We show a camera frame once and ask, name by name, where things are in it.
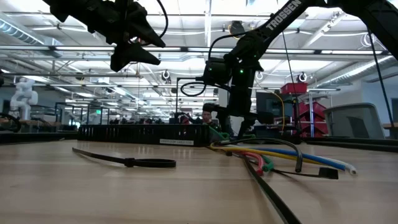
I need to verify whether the yellow cable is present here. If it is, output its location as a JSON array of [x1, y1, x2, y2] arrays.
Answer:
[[272, 91, 286, 133]]

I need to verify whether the black zip tie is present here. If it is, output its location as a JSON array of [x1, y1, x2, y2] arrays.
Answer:
[[270, 167, 339, 180], [241, 154, 303, 224], [72, 147, 177, 169]]

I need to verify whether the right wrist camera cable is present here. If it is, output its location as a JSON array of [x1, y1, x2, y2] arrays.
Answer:
[[180, 29, 259, 98]]

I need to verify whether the red bin stack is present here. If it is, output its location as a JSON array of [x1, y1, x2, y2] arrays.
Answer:
[[292, 101, 328, 138]]

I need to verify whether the grey black glove green cuff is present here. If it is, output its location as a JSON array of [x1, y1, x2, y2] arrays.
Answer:
[[207, 124, 233, 141]]

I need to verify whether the dark monitor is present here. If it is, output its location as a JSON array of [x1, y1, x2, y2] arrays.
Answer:
[[256, 91, 295, 126]]

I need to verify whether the yellow wire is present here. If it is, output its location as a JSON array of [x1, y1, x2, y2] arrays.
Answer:
[[210, 142, 324, 166]]

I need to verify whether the black cable loop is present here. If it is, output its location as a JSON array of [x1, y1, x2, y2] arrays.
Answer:
[[0, 111, 22, 134]]

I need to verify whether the blue wire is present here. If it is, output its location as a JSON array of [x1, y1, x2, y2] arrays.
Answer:
[[257, 147, 348, 171]]

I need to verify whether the black workstation railing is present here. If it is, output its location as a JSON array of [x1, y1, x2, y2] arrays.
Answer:
[[54, 101, 105, 126]]

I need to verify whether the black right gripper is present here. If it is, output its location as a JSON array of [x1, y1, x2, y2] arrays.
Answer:
[[217, 52, 265, 139]]

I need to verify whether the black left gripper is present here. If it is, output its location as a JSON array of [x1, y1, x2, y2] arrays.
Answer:
[[91, 0, 167, 73]]

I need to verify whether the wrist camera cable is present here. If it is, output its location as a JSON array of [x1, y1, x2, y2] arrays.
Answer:
[[180, 29, 259, 98], [138, 0, 170, 46]]

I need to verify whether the black slotted cable raceway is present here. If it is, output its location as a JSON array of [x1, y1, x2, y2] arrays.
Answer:
[[76, 124, 211, 147]]

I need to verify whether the black yellow hanging cable reel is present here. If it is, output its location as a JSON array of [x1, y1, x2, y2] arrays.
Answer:
[[228, 19, 247, 37]]

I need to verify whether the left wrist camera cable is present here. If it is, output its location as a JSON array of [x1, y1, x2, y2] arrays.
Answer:
[[138, 0, 170, 46]]

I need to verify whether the grey office chair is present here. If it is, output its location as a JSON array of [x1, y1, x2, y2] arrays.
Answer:
[[322, 102, 387, 140]]

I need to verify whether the red storage bin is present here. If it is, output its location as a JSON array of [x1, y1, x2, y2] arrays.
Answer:
[[280, 82, 308, 95]]

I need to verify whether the person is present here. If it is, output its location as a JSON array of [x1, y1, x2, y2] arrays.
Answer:
[[201, 110, 215, 125]]

